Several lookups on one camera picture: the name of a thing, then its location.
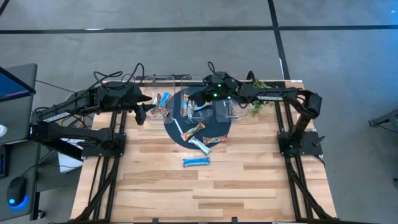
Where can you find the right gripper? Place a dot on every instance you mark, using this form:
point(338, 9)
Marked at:
point(222, 87)

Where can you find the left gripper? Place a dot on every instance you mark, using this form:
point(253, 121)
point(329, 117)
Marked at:
point(121, 96)

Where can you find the orange Chewy peanut butter bar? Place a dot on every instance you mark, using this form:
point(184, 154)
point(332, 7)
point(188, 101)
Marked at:
point(192, 131)
point(163, 112)

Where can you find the red Chewy chocolate chip bar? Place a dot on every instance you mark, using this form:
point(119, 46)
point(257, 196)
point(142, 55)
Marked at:
point(215, 140)

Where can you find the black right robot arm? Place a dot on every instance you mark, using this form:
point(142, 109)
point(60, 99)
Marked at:
point(270, 92)

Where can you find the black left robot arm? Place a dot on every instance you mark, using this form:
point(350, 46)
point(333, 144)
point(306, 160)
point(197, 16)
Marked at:
point(71, 104)

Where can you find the blue orange granola bar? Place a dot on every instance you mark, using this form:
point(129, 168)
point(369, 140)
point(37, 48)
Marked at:
point(201, 107)

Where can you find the red green granola bar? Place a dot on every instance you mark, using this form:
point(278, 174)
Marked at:
point(156, 102)

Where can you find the blue white granola bar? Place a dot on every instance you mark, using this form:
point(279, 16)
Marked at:
point(184, 105)

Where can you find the white silver granola bar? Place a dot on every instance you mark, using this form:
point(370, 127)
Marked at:
point(199, 145)

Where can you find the clear plastic bin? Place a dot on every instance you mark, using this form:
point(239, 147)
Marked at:
point(149, 109)
point(224, 113)
point(206, 116)

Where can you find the round dark blue mat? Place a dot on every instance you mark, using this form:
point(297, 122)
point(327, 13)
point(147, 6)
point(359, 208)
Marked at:
point(217, 129)

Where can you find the white label strip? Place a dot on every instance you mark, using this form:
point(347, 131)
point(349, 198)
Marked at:
point(178, 125)

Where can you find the green potted plant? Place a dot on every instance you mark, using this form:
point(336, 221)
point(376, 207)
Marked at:
point(259, 107)

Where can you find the black table clamp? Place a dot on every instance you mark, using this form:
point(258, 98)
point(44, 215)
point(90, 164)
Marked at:
point(155, 221)
point(235, 220)

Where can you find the grey side desk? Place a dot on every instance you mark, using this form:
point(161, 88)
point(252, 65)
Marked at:
point(18, 124)

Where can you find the monitor with blue screen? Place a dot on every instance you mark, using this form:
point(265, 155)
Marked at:
point(12, 84)

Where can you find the black keyboard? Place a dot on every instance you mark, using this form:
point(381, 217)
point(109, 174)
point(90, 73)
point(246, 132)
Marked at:
point(3, 161)

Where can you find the black mouse with blue light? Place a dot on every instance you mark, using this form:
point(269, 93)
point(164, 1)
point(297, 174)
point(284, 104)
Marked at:
point(16, 189)

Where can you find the black aluminium table frame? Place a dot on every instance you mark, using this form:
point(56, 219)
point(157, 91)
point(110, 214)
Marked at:
point(298, 186)
point(105, 183)

